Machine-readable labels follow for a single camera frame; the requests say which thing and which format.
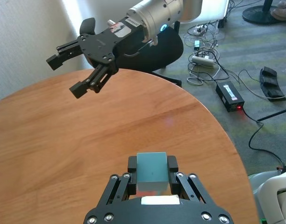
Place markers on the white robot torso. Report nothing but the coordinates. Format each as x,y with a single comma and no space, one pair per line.
273,198

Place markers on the black straight floor bar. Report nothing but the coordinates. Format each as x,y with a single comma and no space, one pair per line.
276,114

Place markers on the white panel board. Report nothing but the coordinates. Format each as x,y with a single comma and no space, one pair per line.
213,9

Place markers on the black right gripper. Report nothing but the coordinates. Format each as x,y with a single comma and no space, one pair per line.
98,44

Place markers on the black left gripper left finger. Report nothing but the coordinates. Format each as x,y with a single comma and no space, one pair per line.
132,177

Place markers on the black round stand base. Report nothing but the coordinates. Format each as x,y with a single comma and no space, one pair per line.
257,15

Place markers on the light blue cube block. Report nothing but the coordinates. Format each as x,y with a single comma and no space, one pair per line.
152,170

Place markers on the small teal charger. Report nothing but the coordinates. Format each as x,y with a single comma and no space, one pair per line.
197,44

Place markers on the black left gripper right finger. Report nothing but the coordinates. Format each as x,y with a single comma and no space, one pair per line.
173,179

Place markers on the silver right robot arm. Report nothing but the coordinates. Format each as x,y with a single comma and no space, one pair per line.
161,14

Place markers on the black power adapter box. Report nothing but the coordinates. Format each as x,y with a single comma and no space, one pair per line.
229,95

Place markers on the brown shoe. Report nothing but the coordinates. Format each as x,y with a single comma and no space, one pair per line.
283,11

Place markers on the white power strip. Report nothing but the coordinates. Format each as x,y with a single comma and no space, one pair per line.
203,61

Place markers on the black foot pedal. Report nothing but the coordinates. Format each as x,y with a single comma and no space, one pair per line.
271,84

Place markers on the black office chair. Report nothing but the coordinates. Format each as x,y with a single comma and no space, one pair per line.
157,53

